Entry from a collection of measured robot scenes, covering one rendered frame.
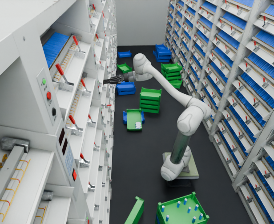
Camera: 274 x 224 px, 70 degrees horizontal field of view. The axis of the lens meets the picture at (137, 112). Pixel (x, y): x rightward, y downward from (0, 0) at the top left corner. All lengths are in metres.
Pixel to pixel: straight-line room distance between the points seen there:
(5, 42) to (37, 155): 0.25
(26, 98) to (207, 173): 2.20
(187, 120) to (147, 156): 1.18
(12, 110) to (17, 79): 0.07
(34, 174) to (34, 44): 0.25
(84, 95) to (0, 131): 0.57
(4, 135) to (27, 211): 0.16
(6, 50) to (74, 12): 0.74
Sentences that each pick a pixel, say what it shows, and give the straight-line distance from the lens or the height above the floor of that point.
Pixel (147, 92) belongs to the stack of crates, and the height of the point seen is 0.24.
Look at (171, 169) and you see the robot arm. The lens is 1.79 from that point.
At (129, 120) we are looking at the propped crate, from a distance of 2.78.
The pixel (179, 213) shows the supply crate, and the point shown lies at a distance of 1.66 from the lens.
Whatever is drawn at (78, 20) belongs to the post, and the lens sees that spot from 1.06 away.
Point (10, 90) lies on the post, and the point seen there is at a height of 1.69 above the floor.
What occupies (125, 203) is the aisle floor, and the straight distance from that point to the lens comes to 2.11.
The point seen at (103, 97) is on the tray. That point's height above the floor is 0.94.
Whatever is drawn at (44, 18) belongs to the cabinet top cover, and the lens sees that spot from 0.49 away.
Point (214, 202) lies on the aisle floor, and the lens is 2.26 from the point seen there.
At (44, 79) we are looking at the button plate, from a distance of 0.44.
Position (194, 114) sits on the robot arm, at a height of 1.04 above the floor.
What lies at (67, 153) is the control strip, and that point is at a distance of 0.57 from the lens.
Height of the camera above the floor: 1.88
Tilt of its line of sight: 38 degrees down
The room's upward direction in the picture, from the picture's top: 1 degrees clockwise
